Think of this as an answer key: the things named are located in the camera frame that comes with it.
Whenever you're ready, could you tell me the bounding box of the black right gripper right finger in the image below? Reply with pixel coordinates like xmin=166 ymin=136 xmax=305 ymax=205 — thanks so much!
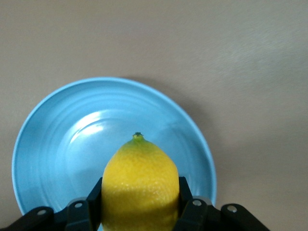
xmin=174 ymin=176 xmax=268 ymax=231

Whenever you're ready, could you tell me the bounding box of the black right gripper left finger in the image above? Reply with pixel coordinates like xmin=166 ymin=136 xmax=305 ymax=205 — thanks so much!
xmin=0 ymin=177 xmax=103 ymax=231

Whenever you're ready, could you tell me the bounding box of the yellow lemon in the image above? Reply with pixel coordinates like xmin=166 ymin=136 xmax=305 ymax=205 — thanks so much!
xmin=101 ymin=131 xmax=180 ymax=231

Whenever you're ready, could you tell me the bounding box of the blue plate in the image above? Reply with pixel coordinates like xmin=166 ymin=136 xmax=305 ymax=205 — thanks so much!
xmin=12 ymin=77 xmax=218 ymax=231

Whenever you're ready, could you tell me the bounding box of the brown table cover sheet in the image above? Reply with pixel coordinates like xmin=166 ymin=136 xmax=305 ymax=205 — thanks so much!
xmin=0 ymin=0 xmax=308 ymax=231

